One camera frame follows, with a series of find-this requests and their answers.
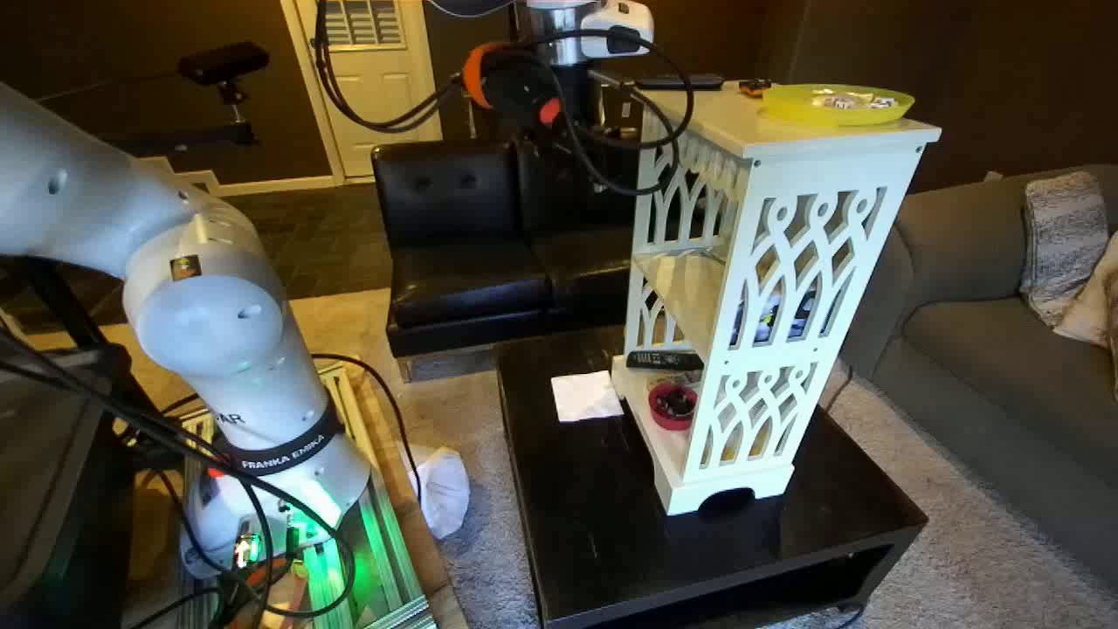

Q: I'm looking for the white lattice shelf unit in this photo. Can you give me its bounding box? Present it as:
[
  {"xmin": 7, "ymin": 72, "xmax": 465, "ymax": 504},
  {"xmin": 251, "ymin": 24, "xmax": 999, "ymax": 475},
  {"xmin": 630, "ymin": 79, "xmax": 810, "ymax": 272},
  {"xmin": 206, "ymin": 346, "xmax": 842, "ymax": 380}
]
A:
[{"xmin": 603, "ymin": 76, "xmax": 948, "ymax": 521}]

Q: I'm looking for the black coffee table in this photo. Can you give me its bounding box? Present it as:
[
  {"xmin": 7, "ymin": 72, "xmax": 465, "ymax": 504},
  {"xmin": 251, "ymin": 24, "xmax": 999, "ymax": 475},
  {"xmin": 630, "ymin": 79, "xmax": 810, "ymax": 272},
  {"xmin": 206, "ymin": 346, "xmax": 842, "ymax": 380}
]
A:
[{"xmin": 497, "ymin": 324, "xmax": 932, "ymax": 629}]

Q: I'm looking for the blue white small object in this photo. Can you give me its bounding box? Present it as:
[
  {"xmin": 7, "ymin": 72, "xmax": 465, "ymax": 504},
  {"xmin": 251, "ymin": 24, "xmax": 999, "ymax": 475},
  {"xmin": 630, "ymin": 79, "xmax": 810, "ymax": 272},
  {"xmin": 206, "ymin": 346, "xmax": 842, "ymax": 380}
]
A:
[{"xmin": 752, "ymin": 290, "xmax": 821, "ymax": 341}]

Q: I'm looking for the grey fabric sofa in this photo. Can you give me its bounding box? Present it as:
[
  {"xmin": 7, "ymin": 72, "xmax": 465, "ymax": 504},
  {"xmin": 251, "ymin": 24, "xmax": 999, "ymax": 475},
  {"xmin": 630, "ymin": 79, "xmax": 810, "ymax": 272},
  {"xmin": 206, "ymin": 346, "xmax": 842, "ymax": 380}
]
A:
[{"xmin": 838, "ymin": 161, "xmax": 1118, "ymax": 592}]

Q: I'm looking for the red bowl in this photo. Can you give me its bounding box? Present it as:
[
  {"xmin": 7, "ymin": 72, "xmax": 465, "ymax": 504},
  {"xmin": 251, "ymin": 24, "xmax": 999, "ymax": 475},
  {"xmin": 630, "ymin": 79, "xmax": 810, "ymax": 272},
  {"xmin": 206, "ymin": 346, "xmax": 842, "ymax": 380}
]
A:
[{"xmin": 647, "ymin": 380, "xmax": 701, "ymax": 434}]

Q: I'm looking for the cream cushion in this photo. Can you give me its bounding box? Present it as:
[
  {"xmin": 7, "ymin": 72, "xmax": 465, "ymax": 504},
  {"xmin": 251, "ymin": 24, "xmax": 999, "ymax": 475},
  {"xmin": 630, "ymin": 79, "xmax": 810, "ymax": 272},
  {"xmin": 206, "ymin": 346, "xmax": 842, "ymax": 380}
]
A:
[{"xmin": 1051, "ymin": 232, "xmax": 1118, "ymax": 354}]

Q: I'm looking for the grey patterned pillow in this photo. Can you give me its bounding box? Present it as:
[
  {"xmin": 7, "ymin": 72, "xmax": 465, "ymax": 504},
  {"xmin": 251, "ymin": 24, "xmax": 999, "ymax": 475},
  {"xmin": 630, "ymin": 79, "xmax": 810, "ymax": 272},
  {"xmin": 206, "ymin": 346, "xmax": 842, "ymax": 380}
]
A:
[{"xmin": 1018, "ymin": 169, "xmax": 1110, "ymax": 327}]

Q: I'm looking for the dark grey box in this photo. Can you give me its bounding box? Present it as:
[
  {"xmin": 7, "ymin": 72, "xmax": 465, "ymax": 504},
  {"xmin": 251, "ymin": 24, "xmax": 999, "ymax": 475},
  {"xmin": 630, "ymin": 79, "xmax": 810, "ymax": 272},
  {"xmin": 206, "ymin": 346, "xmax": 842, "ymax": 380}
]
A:
[{"xmin": 0, "ymin": 346, "xmax": 136, "ymax": 629}]

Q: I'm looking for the white plastic bag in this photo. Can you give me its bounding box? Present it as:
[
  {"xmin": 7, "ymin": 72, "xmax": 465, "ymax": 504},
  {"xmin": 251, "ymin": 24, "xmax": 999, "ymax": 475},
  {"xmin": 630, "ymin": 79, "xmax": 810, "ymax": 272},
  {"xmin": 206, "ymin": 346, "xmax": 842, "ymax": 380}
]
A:
[{"xmin": 409, "ymin": 440, "xmax": 474, "ymax": 542}]

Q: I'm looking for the black flat case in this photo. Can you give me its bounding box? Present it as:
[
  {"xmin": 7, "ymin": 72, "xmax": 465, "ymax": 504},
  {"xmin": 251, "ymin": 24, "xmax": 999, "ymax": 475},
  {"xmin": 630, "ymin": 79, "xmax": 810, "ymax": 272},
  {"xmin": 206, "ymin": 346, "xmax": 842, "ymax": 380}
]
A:
[{"xmin": 632, "ymin": 71, "xmax": 727, "ymax": 95}]

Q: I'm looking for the white paper napkin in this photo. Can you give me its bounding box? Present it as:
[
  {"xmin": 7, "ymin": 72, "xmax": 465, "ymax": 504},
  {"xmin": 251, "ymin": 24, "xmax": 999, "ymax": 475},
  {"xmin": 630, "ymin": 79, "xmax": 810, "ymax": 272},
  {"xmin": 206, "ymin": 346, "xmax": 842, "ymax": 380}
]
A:
[{"xmin": 548, "ymin": 367, "xmax": 630, "ymax": 426}]

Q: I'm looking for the black remote control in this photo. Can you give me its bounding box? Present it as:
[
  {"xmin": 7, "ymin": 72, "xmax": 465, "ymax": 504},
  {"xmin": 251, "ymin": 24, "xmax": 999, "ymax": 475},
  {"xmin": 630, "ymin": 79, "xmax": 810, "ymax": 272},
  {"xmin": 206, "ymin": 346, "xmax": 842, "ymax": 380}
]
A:
[{"xmin": 623, "ymin": 346, "xmax": 704, "ymax": 374}]

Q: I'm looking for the white bottle orange cap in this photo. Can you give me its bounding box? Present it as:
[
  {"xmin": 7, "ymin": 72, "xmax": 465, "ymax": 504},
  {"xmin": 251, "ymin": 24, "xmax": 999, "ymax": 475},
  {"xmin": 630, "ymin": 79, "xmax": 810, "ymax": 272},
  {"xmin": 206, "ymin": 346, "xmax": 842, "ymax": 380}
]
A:
[{"xmin": 190, "ymin": 459, "xmax": 237, "ymax": 517}]

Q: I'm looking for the black leather sofa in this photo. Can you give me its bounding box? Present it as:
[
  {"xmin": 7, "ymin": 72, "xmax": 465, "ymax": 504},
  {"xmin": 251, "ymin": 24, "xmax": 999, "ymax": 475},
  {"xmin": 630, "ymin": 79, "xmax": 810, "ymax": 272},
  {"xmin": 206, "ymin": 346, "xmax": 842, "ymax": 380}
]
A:
[{"xmin": 366, "ymin": 123, "xmax": 643, "ymax": 359}]

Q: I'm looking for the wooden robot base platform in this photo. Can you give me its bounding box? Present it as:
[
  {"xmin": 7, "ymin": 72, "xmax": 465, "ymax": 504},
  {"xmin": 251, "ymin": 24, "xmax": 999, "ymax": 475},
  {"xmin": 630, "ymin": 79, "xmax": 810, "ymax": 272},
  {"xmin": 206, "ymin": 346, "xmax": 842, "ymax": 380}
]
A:
[{"xmin": 170, "ymin": 359, "xmax": 468, "ymax": 629}]

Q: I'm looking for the white panel door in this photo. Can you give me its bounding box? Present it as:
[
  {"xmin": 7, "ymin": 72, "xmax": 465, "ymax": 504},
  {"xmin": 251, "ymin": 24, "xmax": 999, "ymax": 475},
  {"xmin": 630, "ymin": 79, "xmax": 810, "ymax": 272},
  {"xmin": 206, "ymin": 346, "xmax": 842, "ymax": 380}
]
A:
[{"xmin": 277, "ymin": 0, "xmax": 447, "ymax": 186}]

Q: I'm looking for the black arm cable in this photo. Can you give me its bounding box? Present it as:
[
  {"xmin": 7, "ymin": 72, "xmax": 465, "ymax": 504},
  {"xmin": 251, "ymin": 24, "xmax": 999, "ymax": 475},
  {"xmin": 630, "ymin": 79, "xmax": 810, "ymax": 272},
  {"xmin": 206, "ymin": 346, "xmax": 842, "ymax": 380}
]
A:
[{"xmin": 312, "ymin": 0, "xmax": 468, "ymax": 134}]

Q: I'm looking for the black camera on stand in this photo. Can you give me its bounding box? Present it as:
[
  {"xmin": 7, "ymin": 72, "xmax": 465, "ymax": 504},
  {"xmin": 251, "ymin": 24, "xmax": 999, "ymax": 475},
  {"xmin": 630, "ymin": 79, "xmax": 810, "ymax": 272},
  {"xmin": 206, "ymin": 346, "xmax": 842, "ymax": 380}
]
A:
[{"xmin": 176, "ymin": 40, "xmax": 271, "ymax": 151}]

